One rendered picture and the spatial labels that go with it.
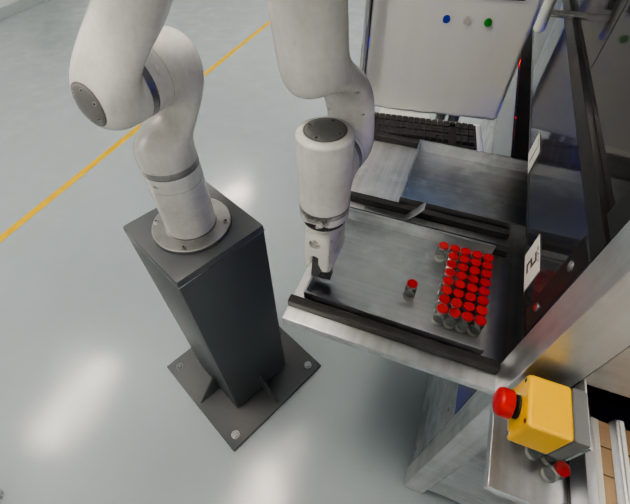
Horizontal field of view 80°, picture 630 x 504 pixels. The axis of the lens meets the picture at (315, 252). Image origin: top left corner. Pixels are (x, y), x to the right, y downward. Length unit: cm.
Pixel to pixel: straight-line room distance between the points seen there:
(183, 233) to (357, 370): 101
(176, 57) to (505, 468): 84
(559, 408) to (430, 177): 66
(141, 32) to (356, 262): 55
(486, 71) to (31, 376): 209
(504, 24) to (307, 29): 102
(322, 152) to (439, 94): 100
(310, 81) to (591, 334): 44
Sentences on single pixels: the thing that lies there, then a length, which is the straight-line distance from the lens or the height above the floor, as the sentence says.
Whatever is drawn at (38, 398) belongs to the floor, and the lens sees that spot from 196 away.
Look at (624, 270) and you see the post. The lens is 48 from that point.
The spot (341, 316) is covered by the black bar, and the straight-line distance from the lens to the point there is 73.
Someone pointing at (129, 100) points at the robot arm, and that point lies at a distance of 69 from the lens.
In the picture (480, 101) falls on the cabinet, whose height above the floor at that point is 87.
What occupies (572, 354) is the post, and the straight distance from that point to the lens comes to 59.
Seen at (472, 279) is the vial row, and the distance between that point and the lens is 80.
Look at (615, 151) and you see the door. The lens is 63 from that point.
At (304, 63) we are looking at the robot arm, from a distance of 47.
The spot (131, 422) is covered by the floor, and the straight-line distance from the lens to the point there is 174.
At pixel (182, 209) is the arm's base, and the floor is 97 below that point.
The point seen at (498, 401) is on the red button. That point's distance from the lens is 60.
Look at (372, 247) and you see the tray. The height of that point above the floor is 88.
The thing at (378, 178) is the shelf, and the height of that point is 88.
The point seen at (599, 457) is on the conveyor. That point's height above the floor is 93.
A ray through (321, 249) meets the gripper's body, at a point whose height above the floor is 104.
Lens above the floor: 153
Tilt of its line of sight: 50 degrees down
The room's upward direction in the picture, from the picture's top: straight up
